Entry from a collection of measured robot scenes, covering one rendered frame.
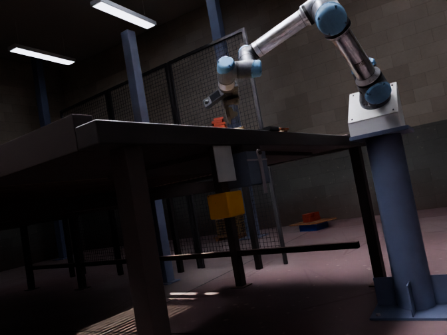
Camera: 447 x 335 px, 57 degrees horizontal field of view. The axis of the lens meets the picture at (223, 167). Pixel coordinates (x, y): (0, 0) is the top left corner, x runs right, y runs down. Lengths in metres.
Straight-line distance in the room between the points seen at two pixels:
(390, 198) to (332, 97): 5.07
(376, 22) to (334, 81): 1.06
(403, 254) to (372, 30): 5.37
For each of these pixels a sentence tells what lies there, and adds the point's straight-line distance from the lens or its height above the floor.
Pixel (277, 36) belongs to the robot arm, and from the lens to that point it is 1.91.
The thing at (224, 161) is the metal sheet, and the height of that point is 0.80.
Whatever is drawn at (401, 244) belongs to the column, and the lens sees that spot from 2.16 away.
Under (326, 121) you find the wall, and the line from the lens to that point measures 7.08.
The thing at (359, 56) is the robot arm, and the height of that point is 1.17.
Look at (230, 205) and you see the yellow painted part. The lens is 1.30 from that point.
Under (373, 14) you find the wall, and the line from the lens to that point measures 7.24.
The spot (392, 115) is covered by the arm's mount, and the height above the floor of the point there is 0.93.
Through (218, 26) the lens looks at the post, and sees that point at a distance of 6.82.
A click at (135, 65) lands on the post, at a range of 4.08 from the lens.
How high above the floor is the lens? 0.69
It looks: 4 degrees up
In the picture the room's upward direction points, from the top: 10 degrees counter-clockwise
